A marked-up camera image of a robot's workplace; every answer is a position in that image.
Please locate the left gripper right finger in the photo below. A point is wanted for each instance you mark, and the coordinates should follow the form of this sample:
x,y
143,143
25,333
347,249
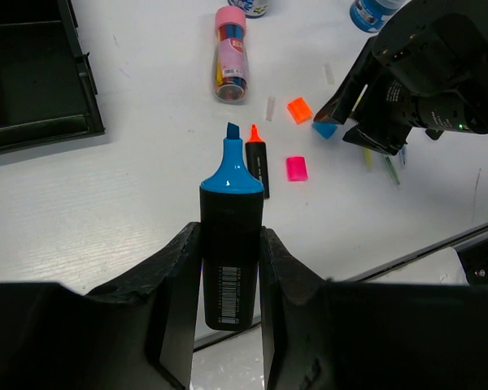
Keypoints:
x,y
321,334

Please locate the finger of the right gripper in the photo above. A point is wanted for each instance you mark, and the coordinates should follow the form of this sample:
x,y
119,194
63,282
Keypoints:
x,y
340,105

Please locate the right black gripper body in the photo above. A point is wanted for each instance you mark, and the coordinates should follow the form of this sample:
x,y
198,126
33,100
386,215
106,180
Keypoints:
x,y
374,99

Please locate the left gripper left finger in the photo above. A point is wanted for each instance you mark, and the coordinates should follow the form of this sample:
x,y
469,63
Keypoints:
x,y
135,331

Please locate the blue highlighter cap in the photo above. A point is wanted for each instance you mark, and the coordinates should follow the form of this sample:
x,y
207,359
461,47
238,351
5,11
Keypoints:
x,y
326,130

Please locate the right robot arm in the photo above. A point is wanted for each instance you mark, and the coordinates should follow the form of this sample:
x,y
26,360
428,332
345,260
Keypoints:
x,y
427,68

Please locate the blue pen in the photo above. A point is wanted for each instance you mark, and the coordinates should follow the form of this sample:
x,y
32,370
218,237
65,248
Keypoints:
x,y
403,156

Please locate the yellow pen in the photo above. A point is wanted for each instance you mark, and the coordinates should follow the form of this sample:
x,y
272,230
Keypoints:
x,y
368,158

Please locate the orange highlighter cap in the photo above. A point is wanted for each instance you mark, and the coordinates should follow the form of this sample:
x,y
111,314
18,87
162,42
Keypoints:
x,y
299,110

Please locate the clear pen cap middle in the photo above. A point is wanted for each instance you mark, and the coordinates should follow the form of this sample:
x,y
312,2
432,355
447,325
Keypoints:
x,y
329,76

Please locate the green pen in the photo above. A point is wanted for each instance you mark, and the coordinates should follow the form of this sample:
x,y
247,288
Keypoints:
x,y
394,175

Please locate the pink highlighter cap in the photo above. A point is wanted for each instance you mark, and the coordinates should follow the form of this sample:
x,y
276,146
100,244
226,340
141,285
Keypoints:
x,y
296,169

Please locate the orange highlighter marker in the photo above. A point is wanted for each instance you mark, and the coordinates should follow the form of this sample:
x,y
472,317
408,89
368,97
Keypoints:
x,y
256,159

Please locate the blue-lidded jar right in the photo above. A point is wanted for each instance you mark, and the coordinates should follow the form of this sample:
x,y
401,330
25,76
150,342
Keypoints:
x,y
370,16

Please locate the blue-lidded jar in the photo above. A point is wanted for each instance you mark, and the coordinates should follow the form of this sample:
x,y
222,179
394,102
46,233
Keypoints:
x,y
253,9
370,16

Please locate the pink-capped clear tube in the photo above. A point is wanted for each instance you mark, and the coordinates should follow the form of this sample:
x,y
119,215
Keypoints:
x,y
230,65

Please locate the blue-lidded jar left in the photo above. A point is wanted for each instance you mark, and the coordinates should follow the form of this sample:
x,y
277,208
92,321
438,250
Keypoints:
x,y
253,9

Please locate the black four-compartment organizer tray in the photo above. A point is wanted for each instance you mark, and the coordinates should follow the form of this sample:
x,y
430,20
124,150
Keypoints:
x,y
47,88

